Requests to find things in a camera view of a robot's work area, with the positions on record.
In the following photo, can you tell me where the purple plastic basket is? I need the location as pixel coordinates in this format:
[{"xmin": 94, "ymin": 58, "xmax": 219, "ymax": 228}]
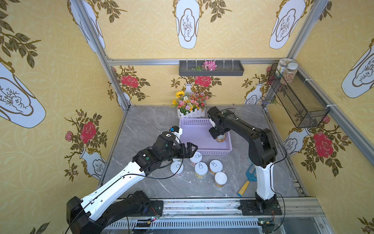
[{"xmin": 179, "ymin": 118, "xmax": 232, "ymax": 156}]

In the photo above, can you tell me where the orange can plastic lid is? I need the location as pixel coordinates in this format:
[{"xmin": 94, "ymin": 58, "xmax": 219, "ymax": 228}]
[{"xmin": 215, "ymin": 133, "xmax": 227, "ymax": 143}]

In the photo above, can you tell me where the small yellow can plastic lid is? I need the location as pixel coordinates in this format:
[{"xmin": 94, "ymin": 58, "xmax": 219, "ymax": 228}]
[{"xmin": 214, "ymin": 172, "xmax": 228, "ymax": 188}]

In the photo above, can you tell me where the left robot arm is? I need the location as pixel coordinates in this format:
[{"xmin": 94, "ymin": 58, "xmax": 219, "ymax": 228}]
[{"xmin": 66, "ymin": 132, "xmax": 198, "ymax": 234}]

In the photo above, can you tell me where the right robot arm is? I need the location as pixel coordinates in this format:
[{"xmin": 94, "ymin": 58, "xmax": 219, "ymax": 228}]
[{"xmin": 207, "ymin": 106, "xmax": 278, "ymax": 204}]

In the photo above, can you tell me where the yellow label tin can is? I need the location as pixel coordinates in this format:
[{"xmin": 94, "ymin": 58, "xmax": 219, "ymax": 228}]
[{"xmin": 194, "ymin": 162, "xmax": 208, "ymax": 178}]

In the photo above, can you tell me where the flower pot white fence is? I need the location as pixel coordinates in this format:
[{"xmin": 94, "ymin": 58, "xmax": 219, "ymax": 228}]
[{"xmin": 172, "ymin": 91, "xmax": 209, "ymax": 119}]

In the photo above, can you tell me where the orange label tin can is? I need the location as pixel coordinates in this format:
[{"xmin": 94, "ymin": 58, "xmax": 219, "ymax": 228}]
[{"xmin": 208, "ymin": 160, "xmax": 223, "ymax": 175}]

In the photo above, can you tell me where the pink flower on shelf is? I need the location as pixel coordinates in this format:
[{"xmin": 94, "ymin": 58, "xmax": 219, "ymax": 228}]
[{"xmin": 202, "ymin": 60, "xmax": 217, "ymax": 71}]

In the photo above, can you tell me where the spice jar white lid rear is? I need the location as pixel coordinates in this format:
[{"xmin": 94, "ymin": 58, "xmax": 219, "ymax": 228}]
[{"xmin": 275, "ymin": 58, "xmax": 294, "ymax": 77}]

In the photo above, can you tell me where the spice jar white lid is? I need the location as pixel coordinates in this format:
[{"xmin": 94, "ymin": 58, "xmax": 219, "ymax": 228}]
[
  {"xmin": 275, "ymin": 58, "xmax": 294, "ymax": 77},
  {"xmin": 280, "ymin": 62, "xmax": 298, "ymax": 85}
]

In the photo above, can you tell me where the spice jar white lid front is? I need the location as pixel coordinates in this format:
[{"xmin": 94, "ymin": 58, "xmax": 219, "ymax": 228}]
[{"xmin": 280, "ymin": 62, "xmax": 298, "ymax": 85}]

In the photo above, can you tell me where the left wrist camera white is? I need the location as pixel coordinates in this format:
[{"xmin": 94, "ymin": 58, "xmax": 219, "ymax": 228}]
[{"xmin": 169, "ymin": 126, "xmax": 183, "ymax": 144}]

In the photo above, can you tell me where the grey wall shelf tray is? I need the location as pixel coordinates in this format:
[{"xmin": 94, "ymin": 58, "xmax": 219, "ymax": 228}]
[{"xmin": 179, "ymin": 59, "xmax": 244, "ymax": 77}]

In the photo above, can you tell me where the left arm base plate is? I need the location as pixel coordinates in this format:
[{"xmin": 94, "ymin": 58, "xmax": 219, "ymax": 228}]
[{"xmin": 128, "ymin": 200, "xmax": 164, "ymax": 217}]

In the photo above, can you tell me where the blue garden fork yellow handle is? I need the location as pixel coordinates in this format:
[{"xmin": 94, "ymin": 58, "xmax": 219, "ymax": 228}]
[{"xmin": 237, "ymin": 164, "xmax": 257, "ymax": 197}]

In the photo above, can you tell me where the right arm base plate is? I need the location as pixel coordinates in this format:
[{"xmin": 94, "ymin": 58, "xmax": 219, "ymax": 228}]
[{"xmin": 238, "ymin": 199, "xmax": 283, "ymax": 216}]

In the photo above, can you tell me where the black wire wall basket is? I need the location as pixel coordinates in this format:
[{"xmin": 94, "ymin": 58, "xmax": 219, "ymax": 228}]
[{"xmin": 268, "ymin": 64, "xmax": 330, "ymax": 128}]

